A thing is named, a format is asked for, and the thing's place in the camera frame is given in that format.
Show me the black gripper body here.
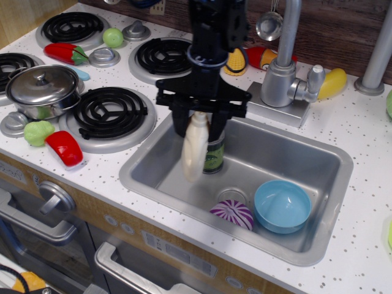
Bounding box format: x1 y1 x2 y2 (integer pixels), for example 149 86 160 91
156 73 251 118

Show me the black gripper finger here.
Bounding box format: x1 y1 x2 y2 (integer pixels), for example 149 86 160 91
208 112 230 143
172 105 190 137

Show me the cream detergent bottle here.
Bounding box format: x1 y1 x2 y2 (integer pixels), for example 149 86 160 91
181 111 209 183

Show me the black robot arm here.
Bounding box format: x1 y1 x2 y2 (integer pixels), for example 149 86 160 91
156 1 252 142

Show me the silver sink basin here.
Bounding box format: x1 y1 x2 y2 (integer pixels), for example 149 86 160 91
119 118 353 266

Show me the green pea can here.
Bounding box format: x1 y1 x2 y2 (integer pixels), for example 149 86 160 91
203 131 225 174

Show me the yellow toy corn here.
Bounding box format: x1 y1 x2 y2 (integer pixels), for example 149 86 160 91
224 48 247 76

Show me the back right stove burner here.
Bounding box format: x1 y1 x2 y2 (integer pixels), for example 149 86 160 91
128 37 191 85

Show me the stove burner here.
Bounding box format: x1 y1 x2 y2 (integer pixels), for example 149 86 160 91
1 53 44 107
59 87 157 154
128 37 191 85
36 12 110 51

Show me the red toy ketchup bottle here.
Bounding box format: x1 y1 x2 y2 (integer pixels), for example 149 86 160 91
241 46 298 72

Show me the silver faucet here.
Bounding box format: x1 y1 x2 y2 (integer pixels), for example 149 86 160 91
247 0 326 127

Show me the front right stove burner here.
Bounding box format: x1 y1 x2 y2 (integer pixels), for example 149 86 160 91
59 87 157 154

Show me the purple striped toy onion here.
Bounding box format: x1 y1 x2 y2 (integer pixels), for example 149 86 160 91
209 200 254 231

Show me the hanging silver ladle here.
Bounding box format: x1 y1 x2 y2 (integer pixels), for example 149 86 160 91
255 0 283 42

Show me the silver stove knob back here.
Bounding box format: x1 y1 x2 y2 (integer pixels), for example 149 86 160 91
122 20 151 42

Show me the silver stove knob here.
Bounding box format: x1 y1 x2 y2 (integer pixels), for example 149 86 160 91
1 111 31 138
122 20 151 42
88 47 121 68

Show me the silver stove knob middle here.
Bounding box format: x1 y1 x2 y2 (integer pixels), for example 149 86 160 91
88 47 121 68

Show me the green toy apple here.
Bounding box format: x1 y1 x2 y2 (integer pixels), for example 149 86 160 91
102 28 124 48

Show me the light blue bowl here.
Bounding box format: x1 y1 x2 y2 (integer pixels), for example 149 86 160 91
254 180 312 235

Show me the light blue toy piece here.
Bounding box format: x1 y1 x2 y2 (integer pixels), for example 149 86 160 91
66 64 90 81

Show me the red toy pepper slice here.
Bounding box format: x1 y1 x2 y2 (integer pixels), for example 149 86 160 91
45 130 83 170

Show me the yellow toy squash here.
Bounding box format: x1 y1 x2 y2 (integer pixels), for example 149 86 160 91
318 68 347 100

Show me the red toy chili pepper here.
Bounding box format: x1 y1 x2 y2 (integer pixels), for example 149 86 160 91
43 43 88 66

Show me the back left stove burner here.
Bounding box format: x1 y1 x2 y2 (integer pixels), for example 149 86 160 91
36 12 110 51

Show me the silver pot with lid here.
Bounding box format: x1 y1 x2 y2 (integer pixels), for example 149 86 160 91
6 65 81 120

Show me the green toy lettuce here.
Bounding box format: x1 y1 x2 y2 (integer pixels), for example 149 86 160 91
24 121 55 147

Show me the silver oven dial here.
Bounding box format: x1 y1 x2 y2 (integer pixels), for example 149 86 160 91
39 181 76 215

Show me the silver support pole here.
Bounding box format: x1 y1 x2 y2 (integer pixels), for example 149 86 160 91
354 3 391 96

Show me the silver stove knob front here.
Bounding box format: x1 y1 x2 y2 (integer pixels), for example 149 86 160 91
1 111 31 138

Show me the green toy right edge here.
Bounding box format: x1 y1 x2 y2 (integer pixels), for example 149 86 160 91
386 91 392 118

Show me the front left stove burner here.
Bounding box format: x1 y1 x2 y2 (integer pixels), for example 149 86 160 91
1 53 44 107

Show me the green toy at edge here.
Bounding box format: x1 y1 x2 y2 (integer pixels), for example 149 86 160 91
381 216 391 255

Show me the yellow object bottom left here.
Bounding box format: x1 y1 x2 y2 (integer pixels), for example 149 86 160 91
12 271 47 293

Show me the silver dishwasher handle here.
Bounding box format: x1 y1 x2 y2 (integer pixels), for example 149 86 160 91
94 241 221 294

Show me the silver oven door handle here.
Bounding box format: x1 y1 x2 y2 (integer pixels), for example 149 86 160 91
1 200 78 246

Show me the black cable bottom left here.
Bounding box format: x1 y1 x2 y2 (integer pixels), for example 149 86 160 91
0 264 25 294

